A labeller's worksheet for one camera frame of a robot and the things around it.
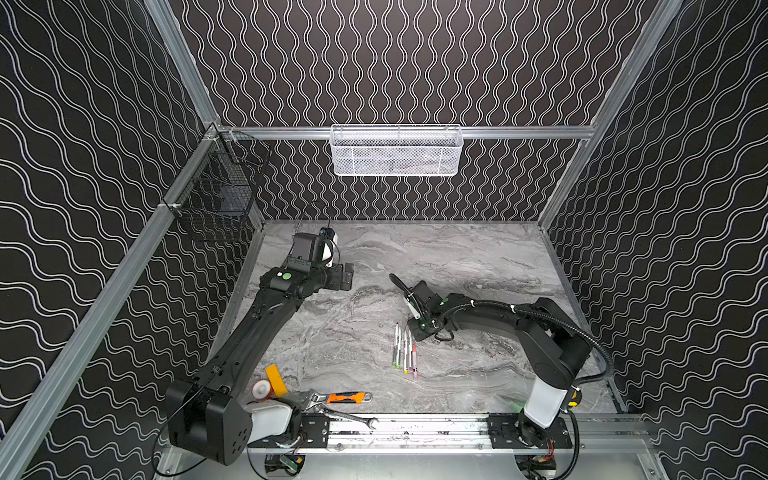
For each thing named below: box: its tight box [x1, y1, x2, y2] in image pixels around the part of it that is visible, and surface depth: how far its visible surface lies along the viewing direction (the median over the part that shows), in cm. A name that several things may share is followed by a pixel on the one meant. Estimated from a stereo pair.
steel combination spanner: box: [306, 404, 379, 430], surface depth 79 cm
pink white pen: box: [412, 343, 418, 379], surface depth 87 cm
